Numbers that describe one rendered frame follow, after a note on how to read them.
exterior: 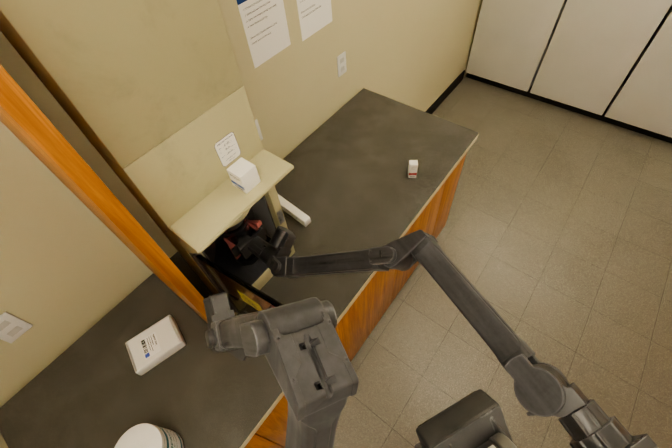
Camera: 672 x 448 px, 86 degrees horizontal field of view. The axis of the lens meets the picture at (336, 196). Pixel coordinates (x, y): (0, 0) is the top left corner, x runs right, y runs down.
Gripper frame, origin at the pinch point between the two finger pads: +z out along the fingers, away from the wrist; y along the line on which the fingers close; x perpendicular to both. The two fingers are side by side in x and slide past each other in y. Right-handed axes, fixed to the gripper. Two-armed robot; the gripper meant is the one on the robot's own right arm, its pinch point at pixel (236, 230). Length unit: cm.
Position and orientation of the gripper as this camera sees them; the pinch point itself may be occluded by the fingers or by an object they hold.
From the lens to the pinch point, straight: 129.2
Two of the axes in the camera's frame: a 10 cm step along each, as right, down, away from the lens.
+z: -7.9, -4.4, 4.3
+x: 0.8, 6.2, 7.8
